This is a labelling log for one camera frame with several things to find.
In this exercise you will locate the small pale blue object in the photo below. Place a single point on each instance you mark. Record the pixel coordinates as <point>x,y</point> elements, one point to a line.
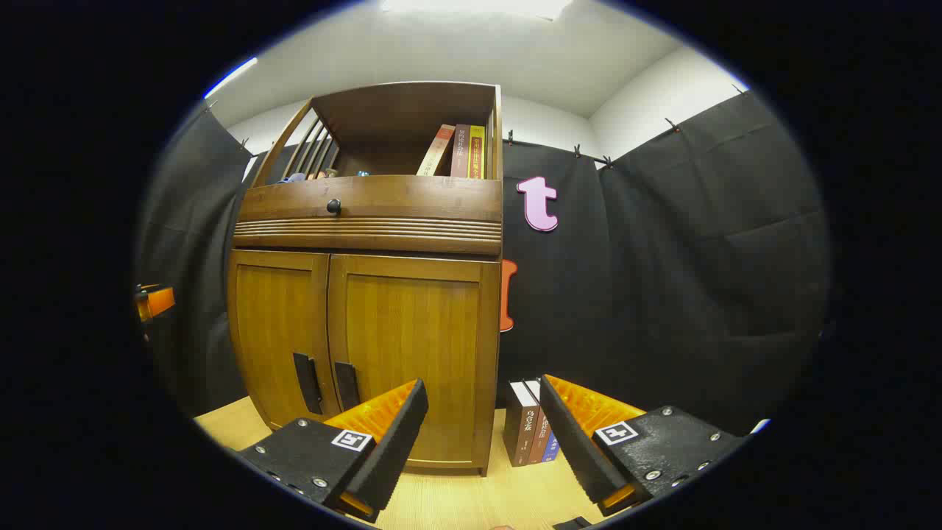
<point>293,177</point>

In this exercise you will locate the black backdrop cloth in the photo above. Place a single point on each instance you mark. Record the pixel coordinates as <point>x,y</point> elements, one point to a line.
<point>662,294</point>

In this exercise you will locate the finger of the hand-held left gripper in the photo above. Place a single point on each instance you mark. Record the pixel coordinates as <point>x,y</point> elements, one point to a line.
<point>156,300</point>

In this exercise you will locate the dark brown thick book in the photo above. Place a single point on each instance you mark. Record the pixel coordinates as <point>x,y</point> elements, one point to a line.
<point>517,430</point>

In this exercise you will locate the blue book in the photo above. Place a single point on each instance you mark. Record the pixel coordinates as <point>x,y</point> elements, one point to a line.
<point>550,450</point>

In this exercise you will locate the wooden cabinet door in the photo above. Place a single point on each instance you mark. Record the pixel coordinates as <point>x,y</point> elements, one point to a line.
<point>276,324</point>
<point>412,331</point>

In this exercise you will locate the ceiling tube light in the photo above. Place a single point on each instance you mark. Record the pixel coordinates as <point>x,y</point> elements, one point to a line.
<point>229,77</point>

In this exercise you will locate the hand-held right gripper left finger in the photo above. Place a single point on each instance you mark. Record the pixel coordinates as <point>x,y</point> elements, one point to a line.
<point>394,442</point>

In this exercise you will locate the dark red spine book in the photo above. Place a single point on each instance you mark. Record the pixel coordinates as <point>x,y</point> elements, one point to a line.
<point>461,151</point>

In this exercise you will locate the wooden drawer with black knob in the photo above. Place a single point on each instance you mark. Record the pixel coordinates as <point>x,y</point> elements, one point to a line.
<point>412,197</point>

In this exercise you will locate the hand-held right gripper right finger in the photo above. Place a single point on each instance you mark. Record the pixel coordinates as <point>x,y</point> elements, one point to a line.
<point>581,449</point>

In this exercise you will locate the wooden double-door shoe cabinet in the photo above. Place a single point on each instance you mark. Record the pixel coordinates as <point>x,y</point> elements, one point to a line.
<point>368,239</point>

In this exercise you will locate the ceiling light panel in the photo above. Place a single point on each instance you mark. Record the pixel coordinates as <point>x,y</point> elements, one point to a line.
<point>471,6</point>

